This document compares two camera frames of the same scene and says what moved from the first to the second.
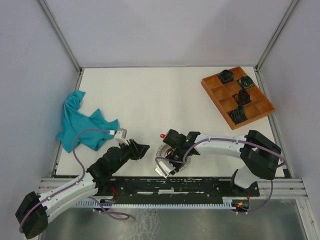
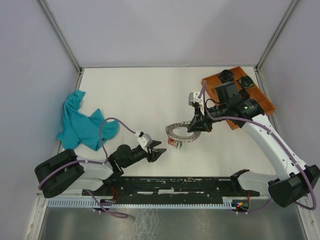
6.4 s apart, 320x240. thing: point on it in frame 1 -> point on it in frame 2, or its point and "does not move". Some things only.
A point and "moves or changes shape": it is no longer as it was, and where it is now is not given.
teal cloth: (74, 121) does not move
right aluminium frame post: (290, 9) does not move
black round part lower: (243, 97) does not move
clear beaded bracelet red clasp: (163, 147) moves or changes shape
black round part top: (225, 75) does not move
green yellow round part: (246, 82) does not move
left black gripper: (138, 150) -> (153, 156)
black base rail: (169, 189) does not move
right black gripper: (177, 166) -> (200, 122)
